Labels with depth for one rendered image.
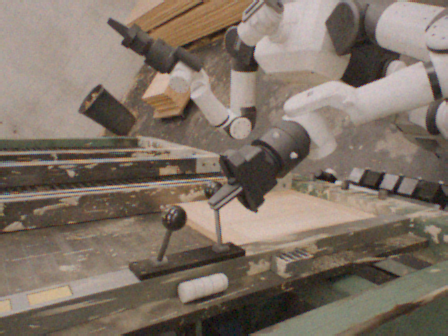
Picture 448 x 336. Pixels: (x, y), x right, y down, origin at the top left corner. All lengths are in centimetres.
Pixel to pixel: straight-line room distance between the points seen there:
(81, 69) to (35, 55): 66
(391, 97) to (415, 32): 15
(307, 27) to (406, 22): 28
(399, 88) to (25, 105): 585
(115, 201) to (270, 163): 48
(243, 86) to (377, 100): 64
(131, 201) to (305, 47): 59
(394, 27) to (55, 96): 585
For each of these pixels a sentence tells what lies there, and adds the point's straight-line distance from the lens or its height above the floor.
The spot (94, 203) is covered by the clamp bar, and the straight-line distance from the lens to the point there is 98.
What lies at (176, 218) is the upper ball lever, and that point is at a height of 153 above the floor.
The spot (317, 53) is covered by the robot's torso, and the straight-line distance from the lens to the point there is 99.
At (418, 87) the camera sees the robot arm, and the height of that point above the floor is 134.
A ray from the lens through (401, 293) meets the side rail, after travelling 62.
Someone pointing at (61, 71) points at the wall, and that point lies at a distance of 648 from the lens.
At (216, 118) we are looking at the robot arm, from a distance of 126.
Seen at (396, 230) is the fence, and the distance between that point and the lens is 104.
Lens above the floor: 181
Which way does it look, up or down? 34 degrees down
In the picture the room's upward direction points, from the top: 50 degrees counter-clockwise
